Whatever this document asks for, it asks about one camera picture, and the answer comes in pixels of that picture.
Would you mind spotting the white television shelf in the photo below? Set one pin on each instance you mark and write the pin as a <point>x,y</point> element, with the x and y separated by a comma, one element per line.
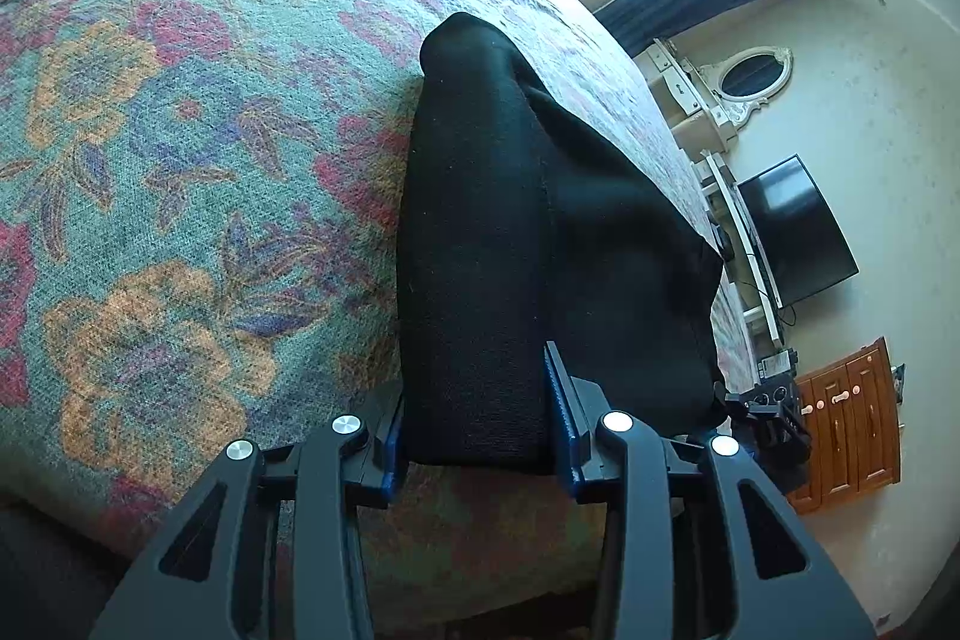
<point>739,220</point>

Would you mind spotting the black flat television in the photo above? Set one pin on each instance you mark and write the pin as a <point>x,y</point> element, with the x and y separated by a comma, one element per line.
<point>799,231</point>

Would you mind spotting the oval white-framed mirror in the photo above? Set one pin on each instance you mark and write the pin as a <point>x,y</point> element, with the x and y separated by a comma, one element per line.
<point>754,75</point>

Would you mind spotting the black pants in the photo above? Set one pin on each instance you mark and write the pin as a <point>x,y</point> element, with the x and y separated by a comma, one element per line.
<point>487,272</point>

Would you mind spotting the floral bedspread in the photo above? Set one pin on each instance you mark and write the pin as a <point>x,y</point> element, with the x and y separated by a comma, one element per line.
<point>187,160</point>

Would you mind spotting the white vanity dresser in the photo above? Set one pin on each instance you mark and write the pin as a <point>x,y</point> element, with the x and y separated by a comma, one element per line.
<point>690,93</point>

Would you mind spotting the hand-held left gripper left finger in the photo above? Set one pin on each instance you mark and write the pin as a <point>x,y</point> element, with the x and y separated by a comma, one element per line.
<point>322,497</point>

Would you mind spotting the wooden cabinet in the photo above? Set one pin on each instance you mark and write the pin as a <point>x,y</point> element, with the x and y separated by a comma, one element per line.
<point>855,430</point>

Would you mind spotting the small black box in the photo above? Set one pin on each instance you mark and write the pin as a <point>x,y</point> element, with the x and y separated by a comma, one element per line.
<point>780,361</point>

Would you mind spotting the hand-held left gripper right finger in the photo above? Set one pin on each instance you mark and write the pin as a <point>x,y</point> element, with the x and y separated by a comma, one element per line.
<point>562,415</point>

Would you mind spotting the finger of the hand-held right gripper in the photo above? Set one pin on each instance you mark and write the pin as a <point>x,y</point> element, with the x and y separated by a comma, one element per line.
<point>729,401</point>

